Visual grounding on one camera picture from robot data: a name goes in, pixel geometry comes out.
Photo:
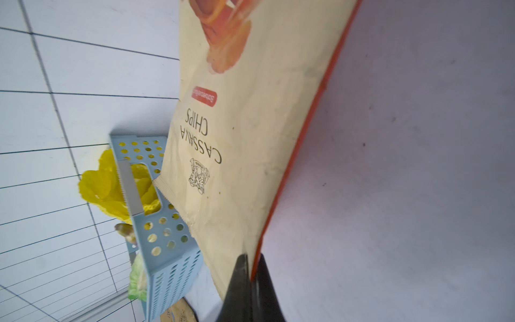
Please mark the green sour cream chips bag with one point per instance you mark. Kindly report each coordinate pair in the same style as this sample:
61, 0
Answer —
180, 311

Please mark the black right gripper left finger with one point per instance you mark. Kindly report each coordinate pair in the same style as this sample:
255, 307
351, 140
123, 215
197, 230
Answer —
237, 305

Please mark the yellow toy cabbage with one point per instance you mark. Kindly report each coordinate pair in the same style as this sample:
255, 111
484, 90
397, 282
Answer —
102, 188

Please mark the green toy napa cabbage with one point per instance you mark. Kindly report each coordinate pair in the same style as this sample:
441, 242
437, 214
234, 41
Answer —
137, 288

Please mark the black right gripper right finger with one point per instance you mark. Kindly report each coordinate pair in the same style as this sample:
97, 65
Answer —
265, 305

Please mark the beige cassava chips bag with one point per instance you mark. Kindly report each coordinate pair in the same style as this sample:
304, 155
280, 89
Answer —
252, 74

